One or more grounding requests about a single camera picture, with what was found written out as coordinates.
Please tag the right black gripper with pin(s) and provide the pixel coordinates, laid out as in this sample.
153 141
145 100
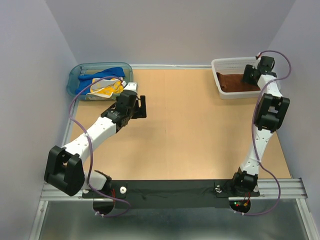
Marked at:
248 69

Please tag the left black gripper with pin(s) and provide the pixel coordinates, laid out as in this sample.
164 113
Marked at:
140 112

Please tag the brown towel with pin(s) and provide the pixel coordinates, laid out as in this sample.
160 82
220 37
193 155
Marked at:
232 83

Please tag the yellow white towel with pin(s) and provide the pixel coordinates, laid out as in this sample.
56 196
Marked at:
106 88

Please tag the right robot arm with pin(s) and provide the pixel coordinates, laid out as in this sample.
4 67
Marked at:
268 116

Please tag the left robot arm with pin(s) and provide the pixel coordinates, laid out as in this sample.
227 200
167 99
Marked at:
64 168

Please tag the white plastic basket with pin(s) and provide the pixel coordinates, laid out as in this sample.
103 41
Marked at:
231 66

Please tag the blue towel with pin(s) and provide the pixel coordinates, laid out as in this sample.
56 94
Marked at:
86 79

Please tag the teal plastic bin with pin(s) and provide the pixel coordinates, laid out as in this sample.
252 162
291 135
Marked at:
76 82

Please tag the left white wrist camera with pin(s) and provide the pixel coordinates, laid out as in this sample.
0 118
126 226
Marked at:
132 86

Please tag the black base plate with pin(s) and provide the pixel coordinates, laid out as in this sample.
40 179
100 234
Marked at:
176 194

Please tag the aluminium frame rail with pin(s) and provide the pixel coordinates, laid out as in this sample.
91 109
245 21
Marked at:
175 164

